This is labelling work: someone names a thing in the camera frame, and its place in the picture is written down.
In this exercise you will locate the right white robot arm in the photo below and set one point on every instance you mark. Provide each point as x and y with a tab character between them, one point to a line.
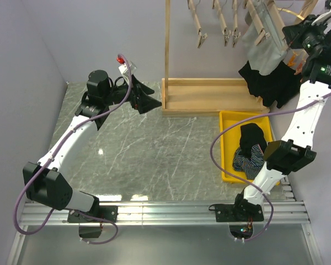
294	150

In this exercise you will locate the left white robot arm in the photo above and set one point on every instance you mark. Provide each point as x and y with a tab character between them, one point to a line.
45	179

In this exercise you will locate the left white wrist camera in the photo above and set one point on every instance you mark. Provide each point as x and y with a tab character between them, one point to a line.
127	68

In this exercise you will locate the yellow plastic tray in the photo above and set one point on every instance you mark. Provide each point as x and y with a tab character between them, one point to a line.
230	139

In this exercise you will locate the black hanging underwear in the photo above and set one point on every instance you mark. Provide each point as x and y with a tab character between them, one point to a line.
278	87

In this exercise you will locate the pink clothespin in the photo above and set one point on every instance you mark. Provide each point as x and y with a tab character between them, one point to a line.
299	68

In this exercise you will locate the aluminium mounting rail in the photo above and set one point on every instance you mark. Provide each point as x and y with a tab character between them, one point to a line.
174	212

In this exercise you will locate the orange clothespin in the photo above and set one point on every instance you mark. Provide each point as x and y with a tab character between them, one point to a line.
292	60

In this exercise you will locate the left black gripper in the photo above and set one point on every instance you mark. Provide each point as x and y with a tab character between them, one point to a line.
145	102

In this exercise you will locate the black underwear in tray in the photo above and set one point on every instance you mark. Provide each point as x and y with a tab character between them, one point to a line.
251	135

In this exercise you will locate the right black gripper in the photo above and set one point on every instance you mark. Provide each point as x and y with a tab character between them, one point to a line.
294	32

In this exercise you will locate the striped navy underwear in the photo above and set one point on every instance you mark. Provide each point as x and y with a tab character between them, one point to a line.
250	166

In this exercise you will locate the gold semicircle clip hanger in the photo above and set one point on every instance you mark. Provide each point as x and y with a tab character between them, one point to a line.
290	17

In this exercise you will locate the wooden drying rack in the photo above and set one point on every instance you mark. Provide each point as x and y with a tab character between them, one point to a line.
203	96

